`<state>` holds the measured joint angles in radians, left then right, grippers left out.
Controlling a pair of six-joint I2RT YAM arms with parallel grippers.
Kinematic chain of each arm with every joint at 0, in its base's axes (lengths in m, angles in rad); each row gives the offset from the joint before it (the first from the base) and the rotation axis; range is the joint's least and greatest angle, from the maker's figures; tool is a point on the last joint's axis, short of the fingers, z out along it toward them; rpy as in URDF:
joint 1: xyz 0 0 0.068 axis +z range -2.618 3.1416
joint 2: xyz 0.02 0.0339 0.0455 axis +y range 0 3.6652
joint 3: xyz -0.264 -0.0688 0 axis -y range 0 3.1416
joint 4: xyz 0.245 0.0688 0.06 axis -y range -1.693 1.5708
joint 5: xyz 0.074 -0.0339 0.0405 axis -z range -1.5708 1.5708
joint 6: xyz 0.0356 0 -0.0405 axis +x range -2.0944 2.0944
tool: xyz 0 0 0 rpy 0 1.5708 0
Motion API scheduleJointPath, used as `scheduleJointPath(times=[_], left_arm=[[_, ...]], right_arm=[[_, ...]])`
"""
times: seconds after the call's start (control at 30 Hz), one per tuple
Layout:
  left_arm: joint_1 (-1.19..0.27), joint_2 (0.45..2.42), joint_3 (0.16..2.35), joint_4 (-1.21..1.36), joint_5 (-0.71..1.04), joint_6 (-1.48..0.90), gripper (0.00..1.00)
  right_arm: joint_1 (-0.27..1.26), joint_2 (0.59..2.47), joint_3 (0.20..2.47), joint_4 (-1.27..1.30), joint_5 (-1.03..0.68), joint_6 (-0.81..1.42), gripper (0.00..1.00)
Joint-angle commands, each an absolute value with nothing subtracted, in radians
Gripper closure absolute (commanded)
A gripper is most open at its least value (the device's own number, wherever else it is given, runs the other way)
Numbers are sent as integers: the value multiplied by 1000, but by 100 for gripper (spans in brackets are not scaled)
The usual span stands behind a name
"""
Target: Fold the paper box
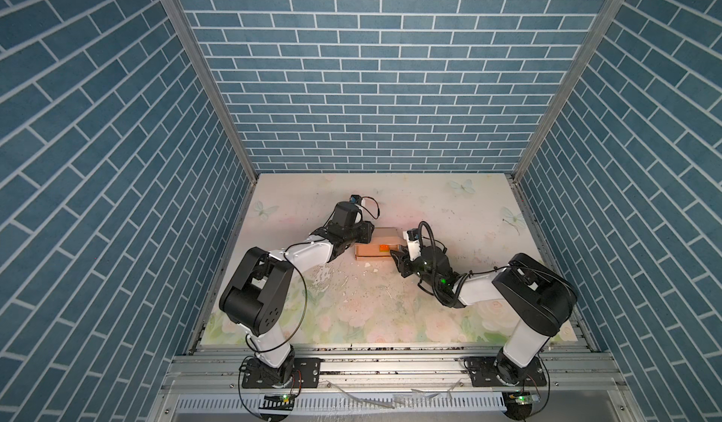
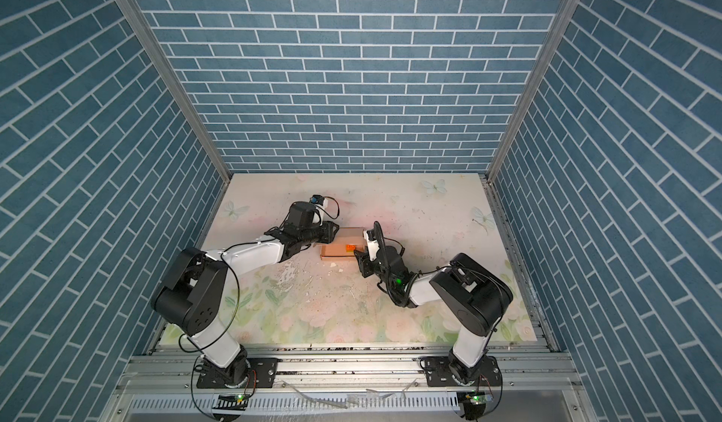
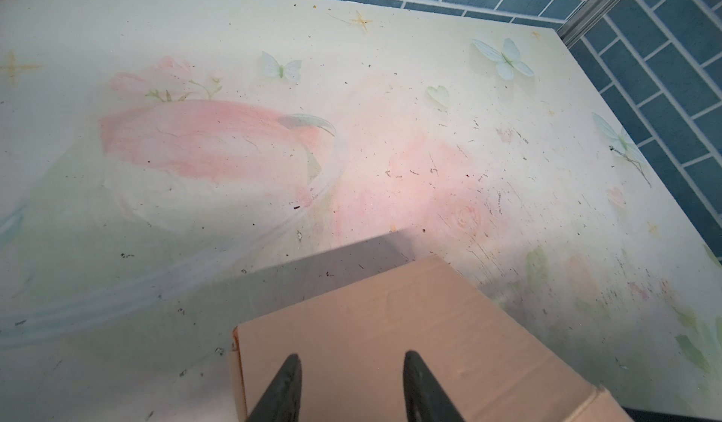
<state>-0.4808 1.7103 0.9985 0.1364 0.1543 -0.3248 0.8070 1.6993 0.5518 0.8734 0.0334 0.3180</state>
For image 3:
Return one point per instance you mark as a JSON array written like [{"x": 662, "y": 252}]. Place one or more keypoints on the pink cardboard paper box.
[{"x": 352, "y": 342}]

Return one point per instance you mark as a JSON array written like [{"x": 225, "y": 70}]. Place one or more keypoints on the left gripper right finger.
[{"x": 425, "y": 399}]

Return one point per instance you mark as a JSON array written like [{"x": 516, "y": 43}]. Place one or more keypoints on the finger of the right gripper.
[{"x": 650, "y": 416}]

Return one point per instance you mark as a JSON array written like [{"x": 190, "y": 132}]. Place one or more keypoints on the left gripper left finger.
[{"x": 281, "y": 401}]

